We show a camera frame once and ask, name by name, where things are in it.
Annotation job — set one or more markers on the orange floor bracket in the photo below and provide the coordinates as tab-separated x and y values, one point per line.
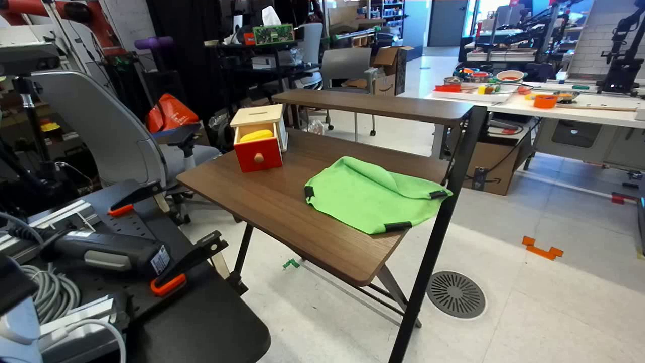
550	253

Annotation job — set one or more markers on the cardboard box under table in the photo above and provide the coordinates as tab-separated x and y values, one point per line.
495	164

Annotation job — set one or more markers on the wooden box with red drawer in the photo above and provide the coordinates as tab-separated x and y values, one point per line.
263	153

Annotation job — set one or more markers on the orange bag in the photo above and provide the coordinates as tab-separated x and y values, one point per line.
170	113

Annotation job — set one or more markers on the grey office chair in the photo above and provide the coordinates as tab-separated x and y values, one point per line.
122	146

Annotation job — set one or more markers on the green towel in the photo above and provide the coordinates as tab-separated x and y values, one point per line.
372	199

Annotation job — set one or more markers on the orange container on table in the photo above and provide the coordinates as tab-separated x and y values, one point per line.
544	101

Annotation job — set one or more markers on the brown wooden desk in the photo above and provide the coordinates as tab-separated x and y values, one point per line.
392	269

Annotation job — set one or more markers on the round floor drain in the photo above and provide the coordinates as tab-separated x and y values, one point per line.
456	295

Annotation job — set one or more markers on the white work table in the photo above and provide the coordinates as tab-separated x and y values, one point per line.
622	121

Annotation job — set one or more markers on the green circuit board box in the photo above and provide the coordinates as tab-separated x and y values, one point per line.
273	34

